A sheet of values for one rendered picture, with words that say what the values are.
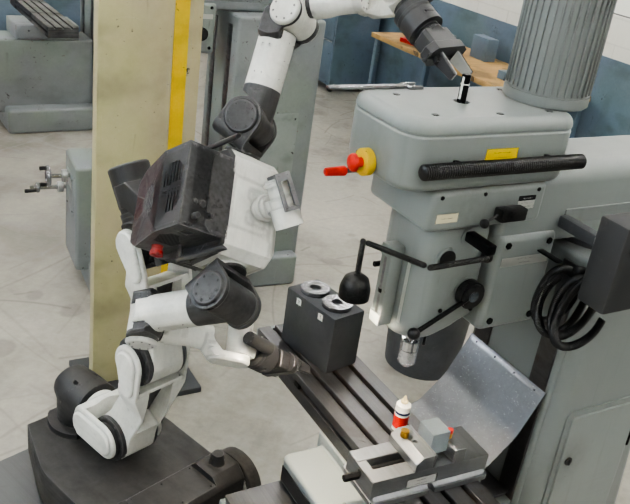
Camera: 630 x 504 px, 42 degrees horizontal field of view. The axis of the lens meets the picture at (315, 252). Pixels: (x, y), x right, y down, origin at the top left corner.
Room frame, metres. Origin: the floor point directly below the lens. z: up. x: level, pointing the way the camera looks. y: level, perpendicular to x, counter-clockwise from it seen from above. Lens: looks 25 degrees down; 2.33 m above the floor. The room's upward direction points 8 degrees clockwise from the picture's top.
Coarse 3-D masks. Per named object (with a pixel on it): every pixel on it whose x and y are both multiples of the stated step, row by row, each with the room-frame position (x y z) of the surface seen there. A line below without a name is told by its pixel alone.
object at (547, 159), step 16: (480, 160) 1.66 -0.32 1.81; (496, 160) 1.68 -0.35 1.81; (512, 160) 1.69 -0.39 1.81; (528, 160) 1.72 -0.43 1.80; (544, 160) 1.74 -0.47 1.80; (560, 160) 1.76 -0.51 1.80; (576, 160) 1.79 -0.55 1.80; (432, 176) 1.57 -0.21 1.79; (448, 176) 1.59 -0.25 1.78; (464, 176) 1.62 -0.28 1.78; (480, 176) 1.65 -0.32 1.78
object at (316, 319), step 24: (288, 288) 2.20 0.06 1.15; (312, 288) 2.21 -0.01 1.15; (288, 312) 2.19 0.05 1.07; (312, 312) 2.11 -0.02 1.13; (336, 312) 2.08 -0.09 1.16; (360, 312) 2.11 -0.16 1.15; (288, 336) 2.18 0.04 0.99; (312, 336) 2.10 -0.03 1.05; (336, 336) 2.06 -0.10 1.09; (312, 360) 2.09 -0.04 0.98; (336, 360) 2.07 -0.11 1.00
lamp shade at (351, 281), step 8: (352, 272) 1.67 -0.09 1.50; (344, 280) 1.66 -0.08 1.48; (352, 280) 1.65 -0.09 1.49; (360, 280) 1.65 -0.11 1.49; (368, 280) 1.66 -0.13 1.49; (344, 288) 1.64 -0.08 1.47; (352, 288) 1.64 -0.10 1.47; (360, 288) 1.64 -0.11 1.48; (368, 288) 1.65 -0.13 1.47; (344, 296) 1.64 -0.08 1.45; (352, 296) 1.63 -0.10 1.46; (360, 296) 1.64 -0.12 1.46; (368, 296) 1.65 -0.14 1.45; (360, 304) 1.64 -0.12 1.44
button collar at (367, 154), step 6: (360, 150) 1.68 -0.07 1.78; (366, 150) 1.67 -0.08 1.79; (372, 150) 1.68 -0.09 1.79; (360, 156) 1.68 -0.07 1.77; (366, 156) 1.66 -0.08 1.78; (372, 156) 1.66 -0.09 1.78; (366, 162) 1.66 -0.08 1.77; (372, 162) 1.66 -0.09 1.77; (360, 168) 1.67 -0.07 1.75; (366, 168) 1.66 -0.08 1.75; (372, 168) 1.66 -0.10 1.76; (360, 174) 1.67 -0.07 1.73; (366, 174) 1.66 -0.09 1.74
